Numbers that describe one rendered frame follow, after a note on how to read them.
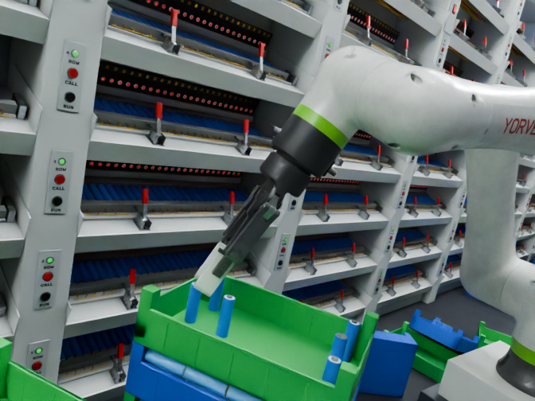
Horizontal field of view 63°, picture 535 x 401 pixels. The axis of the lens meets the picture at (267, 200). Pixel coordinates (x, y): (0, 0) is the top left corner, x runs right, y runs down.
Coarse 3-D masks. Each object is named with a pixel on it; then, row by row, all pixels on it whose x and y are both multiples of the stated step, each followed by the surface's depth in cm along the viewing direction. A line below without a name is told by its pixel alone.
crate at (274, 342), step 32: (160, 288) 61; (224, 288) 77; (256, 288) 75; (160, 320) 59; (256, 320) 74; (288, 320) 73; (320, 320) 71; (160, 352) 59; (192, 352) 57; (224, 352) 56; (256, 352) 54; (288, 352) 66; (320, 352) 68; (256, 384) 54; (288, 384) 53; (320, 384) 51; (352, 384) 50
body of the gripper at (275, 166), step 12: (276, 156) 63; (264, 168) 64; (276, 168) 63; (288, 168) 62; (276, 180) 62; (288, 180) 62; (300, 180) 63; (276, 192) 62; (288, 192) 63; (300, 192) 64
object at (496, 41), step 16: (496, 0) 220; (512, 0) 215; (480, 32) 225; (496, 32) 220; (512, 32) 219; (496, 48) 220; (464, 64) 231; (480, 80) 225; (464, 160) 230; (448, 192) 236; (448, 224) 236; (432, 272) 241; (432, 288) 242
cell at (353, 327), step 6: (348, 324) 66; (354, 324) 66; (360, 324) 66; (348, 330) 66; (354, 330) 66; (348, 336) 66; (354, 336) 66; (348, 342) 66; (354, 342) 66; (348, 348) 66; (348, 354) 66; (342, 360) 67; (348, 360) 67
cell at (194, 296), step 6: (192, 282) 68; (192, 288) 67; (192, 294) 67; (198, 294) 67; (192, 300) 67; (198, 300) 68; (186, 306) 68; (192, 306) 68; (198, 306) 69; (186, 312) 68; (192, 312) 68; (186, 318) 68; (192, 318) 68
